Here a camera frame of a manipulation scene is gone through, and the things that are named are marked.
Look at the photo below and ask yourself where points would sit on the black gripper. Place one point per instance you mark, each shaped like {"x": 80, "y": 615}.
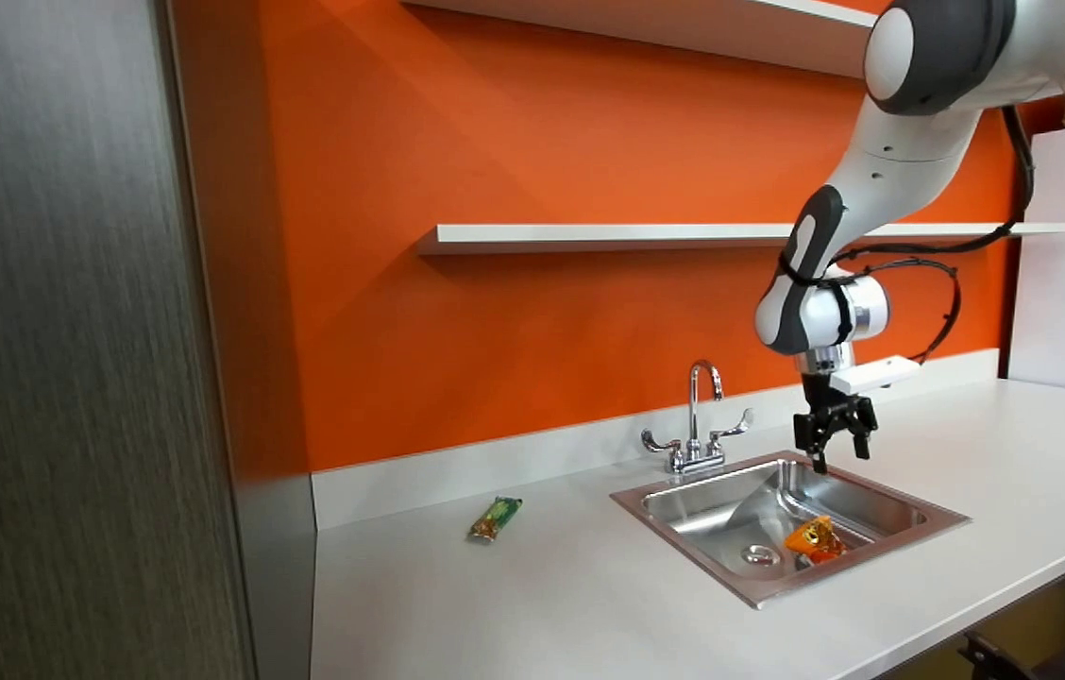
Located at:
{"x": 824, "y": 387}

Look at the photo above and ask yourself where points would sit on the orange snack packet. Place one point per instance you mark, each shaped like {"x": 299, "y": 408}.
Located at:
{"x": 817, "y": 539}

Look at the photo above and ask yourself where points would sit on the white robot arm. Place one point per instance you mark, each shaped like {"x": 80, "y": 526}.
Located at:
{"x": 913, "y": 153}

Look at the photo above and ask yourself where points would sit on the stainless steel sink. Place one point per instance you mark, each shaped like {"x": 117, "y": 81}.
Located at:
{"x": 724, "y": 515}

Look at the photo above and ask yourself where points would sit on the green snack packet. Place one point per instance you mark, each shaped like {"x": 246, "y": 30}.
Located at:
{"x": 496, "y": 520}

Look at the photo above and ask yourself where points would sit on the chrome faucet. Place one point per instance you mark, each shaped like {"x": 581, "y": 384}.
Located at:
{"x": 691, "y": 434}

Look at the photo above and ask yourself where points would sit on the dark wood cabinet panel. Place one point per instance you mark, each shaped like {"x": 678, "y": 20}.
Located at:
{"x": 66, "y": 351}

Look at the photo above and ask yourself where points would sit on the white wall shelf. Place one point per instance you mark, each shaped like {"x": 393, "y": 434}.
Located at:
{"x": 611, "y": 234}
{"x": 685, "y": 25}

